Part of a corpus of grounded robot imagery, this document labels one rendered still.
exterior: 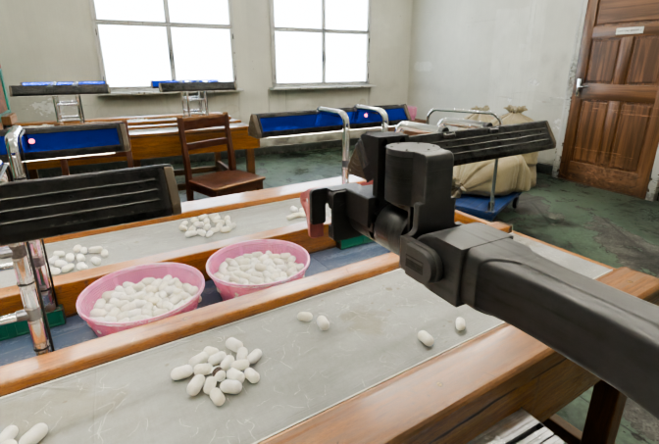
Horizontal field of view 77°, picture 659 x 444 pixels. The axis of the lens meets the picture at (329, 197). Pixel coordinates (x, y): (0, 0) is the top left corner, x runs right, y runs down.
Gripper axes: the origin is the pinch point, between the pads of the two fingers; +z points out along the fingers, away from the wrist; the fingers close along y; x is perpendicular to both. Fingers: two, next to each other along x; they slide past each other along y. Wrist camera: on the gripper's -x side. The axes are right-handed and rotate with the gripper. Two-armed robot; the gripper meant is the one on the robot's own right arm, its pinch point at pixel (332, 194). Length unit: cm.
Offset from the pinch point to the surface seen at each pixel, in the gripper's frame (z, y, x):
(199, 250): 58, 10, 30
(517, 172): 160, -258, 63
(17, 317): 28, 46, 22
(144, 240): 79, 22, 32
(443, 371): -9.9, -15.5, 30.9
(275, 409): -1.3, 11.3, 33.3
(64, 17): 513, 45, -73
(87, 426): 9, 37, 33
